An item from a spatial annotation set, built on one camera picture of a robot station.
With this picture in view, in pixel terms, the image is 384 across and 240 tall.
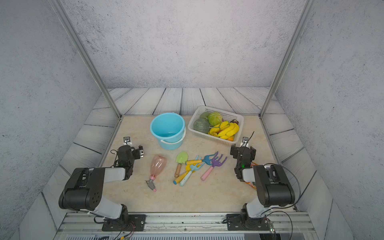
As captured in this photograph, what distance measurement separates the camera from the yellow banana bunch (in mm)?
980

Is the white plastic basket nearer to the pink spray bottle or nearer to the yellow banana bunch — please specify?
the yellow banana bunch

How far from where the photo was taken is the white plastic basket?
3.21 feet
